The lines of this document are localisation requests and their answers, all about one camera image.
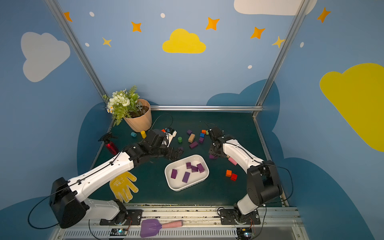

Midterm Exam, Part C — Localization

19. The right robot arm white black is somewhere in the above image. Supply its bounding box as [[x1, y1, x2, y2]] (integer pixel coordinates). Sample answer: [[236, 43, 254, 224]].
[[209, 127, 283, 216]]

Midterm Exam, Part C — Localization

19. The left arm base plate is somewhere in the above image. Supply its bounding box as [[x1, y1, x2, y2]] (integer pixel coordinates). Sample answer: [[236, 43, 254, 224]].
[[100, 209, 143, 226]]

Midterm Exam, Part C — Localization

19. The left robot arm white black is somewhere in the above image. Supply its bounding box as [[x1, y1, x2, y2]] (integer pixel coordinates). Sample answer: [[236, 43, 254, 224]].
[[49, 128, 183, 229]]

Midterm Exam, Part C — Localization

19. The pink brick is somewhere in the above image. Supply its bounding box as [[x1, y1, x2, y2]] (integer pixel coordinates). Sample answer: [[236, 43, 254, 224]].
[[228, 157, 238, 166]]

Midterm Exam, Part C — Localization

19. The white plastic storage bin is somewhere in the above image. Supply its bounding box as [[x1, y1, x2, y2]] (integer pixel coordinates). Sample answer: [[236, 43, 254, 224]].
[[164, 155, 210, 192]]

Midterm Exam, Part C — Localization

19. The yellow work glove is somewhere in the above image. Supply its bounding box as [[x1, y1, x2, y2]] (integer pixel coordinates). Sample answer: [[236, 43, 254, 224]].
[[109, 172, 139, 203]]

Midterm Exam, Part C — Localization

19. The dark purple block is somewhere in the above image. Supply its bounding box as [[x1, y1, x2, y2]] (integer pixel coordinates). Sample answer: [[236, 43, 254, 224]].
[[191, 166, 199, 173]]

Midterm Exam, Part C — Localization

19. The potted plant terracotta pot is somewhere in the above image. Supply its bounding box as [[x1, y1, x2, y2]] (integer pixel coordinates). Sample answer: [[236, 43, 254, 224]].
[[103, 86, 152, 133]]

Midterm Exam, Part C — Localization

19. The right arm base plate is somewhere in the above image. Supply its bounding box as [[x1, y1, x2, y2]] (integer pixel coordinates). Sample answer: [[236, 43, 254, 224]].
[[217, 208, 261, 225]]

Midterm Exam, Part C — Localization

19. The yellow cylinder block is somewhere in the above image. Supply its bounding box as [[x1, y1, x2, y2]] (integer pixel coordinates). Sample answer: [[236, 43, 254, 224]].
[[141, 131, 147, 139]]

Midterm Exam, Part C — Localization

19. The red spray bottle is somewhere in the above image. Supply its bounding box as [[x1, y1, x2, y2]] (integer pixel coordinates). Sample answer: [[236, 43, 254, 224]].
[[98, 132, 119, 156]]

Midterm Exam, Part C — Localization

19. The tan wooden brick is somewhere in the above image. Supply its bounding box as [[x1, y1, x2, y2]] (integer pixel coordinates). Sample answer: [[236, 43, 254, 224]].
[[188, 134, 196, 143]]

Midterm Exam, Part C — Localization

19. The purple toy shovel pink handle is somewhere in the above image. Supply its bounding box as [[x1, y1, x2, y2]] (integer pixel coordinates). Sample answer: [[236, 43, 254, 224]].
[[140, 219, 183, 238]]

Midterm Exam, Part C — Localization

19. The purple brick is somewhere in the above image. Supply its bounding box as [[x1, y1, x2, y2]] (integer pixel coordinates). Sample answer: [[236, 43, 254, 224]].
[[171, 169, 178, 179], [189, 142, 199, 149], [182, 172, 191, 184]]

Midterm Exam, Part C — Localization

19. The red cube right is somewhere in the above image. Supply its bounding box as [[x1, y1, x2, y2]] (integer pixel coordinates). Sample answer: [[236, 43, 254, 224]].
[[231, 174, 238, 181]]

